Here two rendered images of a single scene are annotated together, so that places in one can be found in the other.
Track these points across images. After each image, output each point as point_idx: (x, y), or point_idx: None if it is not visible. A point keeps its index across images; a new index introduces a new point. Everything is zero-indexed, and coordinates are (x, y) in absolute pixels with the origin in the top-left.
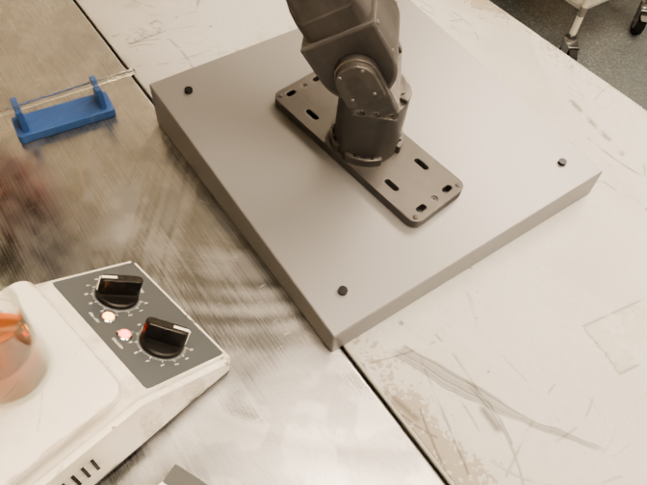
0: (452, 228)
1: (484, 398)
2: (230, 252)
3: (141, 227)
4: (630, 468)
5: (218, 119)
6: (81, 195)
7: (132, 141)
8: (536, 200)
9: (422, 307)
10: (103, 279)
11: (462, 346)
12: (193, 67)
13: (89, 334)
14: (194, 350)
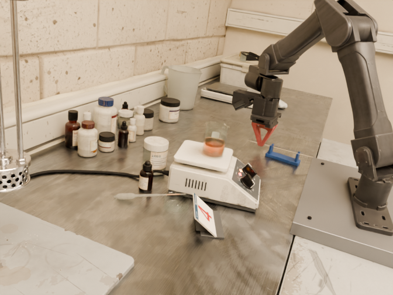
0: (374, 238)
1: (326, 279)
2: (289, 201)
3: (272, 182)
4: None
5: (323, 172)
6: (265, 170)
7: (294, 172)
8: None
9: (336, 251)
10: (248, 164)
11: (337, 267)
12: (330, 161)
13: (233, 167)
14: (251, 192)
